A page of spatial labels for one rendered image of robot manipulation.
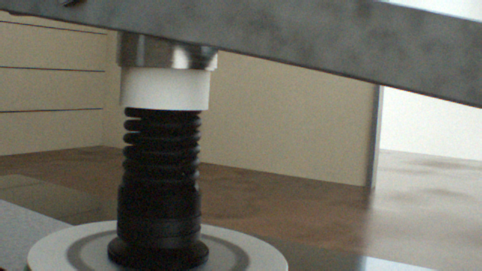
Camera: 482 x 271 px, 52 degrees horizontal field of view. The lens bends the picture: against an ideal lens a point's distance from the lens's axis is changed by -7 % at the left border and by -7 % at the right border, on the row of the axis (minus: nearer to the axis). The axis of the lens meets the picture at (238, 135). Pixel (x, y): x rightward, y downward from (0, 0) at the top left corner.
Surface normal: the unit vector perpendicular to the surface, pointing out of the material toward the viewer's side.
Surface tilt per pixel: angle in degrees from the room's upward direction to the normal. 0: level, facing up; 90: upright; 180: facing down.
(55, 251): 0
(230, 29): 90
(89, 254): 0
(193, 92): 90
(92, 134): 90
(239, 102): 90
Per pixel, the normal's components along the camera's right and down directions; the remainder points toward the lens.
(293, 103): -0.50, 0.06
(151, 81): -0.18, 0.09
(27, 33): 0.87, 0.11
